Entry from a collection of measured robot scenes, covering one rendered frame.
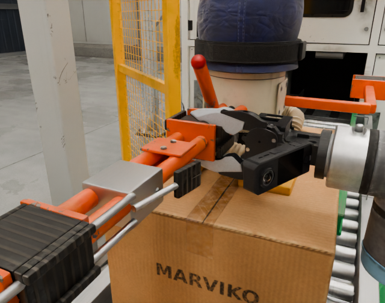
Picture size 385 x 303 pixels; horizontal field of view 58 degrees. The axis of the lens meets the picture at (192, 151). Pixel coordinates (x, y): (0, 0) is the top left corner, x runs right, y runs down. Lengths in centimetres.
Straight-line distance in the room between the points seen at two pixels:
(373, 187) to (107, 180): 33
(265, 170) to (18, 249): 29
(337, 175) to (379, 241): 12
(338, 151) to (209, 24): 36
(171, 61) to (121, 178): 96
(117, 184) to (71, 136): 133
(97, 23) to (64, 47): 1044
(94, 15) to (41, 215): 1186
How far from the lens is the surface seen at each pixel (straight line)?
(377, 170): 49
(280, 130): 52
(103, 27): 1194
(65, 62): 164
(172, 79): 132
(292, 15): 71
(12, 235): 30
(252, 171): 43
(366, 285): 108
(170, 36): 130
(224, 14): 69
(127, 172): 40
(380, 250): 56
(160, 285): 69
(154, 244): 64
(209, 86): 56
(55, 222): 31
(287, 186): 66
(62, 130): 166
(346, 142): 49
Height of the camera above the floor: 126
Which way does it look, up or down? 21 degrees down
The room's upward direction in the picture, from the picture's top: straight up
